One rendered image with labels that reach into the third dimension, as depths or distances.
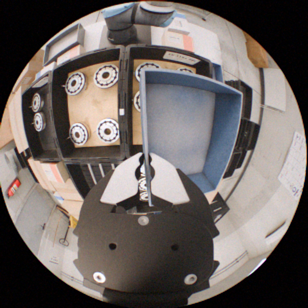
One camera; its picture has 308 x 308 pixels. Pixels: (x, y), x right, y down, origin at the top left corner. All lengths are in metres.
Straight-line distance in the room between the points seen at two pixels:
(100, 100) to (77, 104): 0.11
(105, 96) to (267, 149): 3.13
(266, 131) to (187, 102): 2.94
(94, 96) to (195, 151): 0.41
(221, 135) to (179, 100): 0.10
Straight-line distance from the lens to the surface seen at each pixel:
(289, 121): 2.96
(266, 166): 3.11
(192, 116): 0.19
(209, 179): 0.25
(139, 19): 0.48
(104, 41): 0.64
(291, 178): 3.00
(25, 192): 3.33
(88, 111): 0.45
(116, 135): 0.40
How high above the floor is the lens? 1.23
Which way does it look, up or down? 60 degrees down
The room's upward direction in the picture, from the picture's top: 165 degrees clockwise
